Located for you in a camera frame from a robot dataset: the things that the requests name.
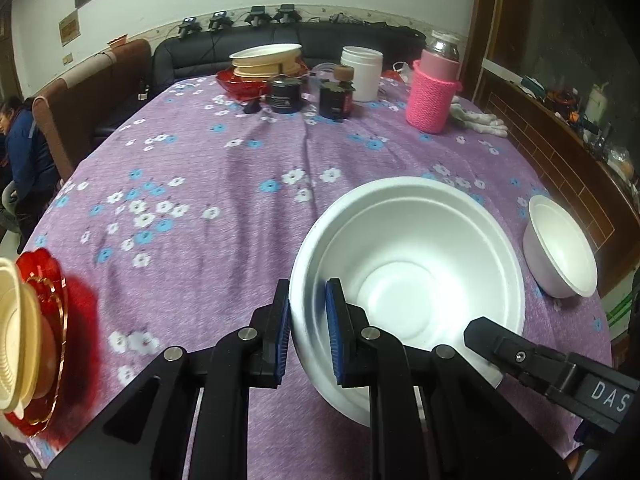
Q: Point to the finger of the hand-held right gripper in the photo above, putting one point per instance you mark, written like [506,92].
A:
[510,357]

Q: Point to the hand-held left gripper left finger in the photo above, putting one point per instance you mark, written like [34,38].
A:
[282,342]

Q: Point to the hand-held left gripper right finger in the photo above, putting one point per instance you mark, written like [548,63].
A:
[334,335]

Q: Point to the large white bowl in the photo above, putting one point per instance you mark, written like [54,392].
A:
[425,240]

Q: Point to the large red scalloped plate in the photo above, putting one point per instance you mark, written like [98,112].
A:
[85,320]

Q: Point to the small red gold-rim plate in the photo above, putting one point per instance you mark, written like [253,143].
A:
[50,305]

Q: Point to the cream ribbed bowl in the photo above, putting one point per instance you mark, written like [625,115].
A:
[20,330]

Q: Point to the small white bowl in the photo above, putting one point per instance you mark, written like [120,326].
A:
[562,245]

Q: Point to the purple floral tablecloth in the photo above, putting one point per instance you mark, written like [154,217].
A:
[210,170]

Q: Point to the dark jar with cork lid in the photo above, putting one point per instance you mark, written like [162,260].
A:
[334,105]

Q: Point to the wooden sideboard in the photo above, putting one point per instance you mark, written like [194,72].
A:
[550,125]

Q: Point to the small black adapter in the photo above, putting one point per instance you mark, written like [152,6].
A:
[251,107]

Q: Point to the white gloves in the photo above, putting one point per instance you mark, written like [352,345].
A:
[480,120]

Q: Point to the black round jar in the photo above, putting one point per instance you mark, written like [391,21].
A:
[286,97]

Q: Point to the red glass plate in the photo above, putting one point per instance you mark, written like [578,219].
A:
[240,87]

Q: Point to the clear plastic jar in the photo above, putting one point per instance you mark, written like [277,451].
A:
[322,76]

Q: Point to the pink knitted-sleeve bottle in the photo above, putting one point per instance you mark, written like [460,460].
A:
[432,95]

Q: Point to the brown cap bottle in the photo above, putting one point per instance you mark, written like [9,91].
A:
[344,74]

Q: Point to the white plastic jar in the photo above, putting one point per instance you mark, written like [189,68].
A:
[361,72]

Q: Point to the white bottle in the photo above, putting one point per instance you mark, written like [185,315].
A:
[596,102]

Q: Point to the beige bowl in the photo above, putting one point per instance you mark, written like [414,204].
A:
[260,71]

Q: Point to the black leather sofa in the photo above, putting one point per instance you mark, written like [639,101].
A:
[200,57]

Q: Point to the brown sofa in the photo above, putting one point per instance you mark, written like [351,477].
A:
[85,95]

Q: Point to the black charger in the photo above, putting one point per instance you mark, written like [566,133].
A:
[257,14]
[189,25]
[220,19]
[286,12]

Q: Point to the wall socket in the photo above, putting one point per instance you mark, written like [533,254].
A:
[68,58]

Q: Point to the yellow wall sign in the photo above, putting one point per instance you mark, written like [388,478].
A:
[69,27]

